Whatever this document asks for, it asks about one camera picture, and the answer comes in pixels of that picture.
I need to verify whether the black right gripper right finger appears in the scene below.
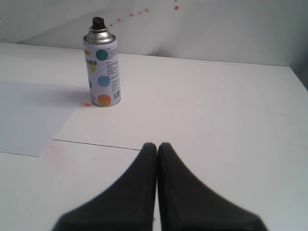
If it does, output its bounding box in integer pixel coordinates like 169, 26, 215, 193
157, 142, 267, 231

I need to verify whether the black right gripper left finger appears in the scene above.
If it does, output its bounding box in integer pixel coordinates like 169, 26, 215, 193
53, 143, 157, 231

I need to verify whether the white paper sheet stack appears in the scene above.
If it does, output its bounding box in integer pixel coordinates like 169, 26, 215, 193
0, 80, 88, 156

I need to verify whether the white dotted spray paint can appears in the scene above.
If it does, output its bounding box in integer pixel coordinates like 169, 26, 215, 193
83, 17, 121, 107

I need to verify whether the white backdrop sheet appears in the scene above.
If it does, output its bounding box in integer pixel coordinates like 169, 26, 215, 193
0, 0, 308, 69

